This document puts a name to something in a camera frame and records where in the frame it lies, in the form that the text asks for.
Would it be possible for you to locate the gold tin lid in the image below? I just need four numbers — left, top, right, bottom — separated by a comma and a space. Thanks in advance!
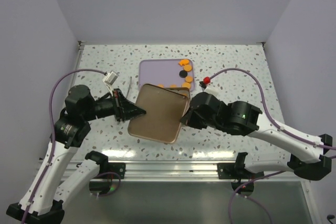
128, 84, 191, 144

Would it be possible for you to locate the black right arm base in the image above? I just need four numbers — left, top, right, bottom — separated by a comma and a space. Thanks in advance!
217, 152, 264, 180

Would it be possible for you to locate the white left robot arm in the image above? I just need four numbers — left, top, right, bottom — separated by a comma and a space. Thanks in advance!
6, 85, 146, 223

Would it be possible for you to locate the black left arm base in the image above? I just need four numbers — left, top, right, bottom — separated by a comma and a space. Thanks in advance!
85, 151, 126, 179

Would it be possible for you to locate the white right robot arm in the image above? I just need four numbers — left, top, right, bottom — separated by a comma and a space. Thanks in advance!
180, 92, 332, 181

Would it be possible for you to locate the gold cookie tin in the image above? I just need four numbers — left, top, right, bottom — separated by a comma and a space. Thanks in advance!
168, 87, 190, 97

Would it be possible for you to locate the yellow round dotted cookie lower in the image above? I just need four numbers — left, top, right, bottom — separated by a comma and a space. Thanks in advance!
182, 82, 191, 89

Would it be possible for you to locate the yellow round dotted cookie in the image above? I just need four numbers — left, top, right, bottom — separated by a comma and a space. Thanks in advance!
183, 65, 193, 72
182, 82, 191, 89

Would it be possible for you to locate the orange flower cookie right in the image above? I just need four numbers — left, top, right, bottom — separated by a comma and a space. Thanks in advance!
185, 76, 193, 83

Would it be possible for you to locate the black sandwich cookie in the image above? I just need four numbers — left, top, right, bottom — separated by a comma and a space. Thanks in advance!
179, 70, 188, 78

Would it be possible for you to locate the lilac plastic tray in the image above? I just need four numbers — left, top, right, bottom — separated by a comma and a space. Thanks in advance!
138, 58, 195, 91

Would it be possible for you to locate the yellow round dotted cookie upper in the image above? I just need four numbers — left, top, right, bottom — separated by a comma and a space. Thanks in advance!
183, 65, 193, 72

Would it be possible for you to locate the orange fish cookie top right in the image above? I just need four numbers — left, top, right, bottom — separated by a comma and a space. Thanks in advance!
178, 59, 189, 67

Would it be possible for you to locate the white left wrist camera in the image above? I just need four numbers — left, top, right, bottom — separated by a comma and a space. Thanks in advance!
102, 71, 118, 90

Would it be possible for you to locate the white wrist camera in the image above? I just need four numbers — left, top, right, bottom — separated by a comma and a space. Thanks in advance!
102, 71, 118, 90
199, 77, 219, 96

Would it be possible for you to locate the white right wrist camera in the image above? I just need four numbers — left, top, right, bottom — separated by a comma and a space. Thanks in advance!
199, 77, 219, 96

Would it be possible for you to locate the aluminium front rail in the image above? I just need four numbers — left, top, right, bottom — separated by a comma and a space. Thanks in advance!
60, 161, 310, 183

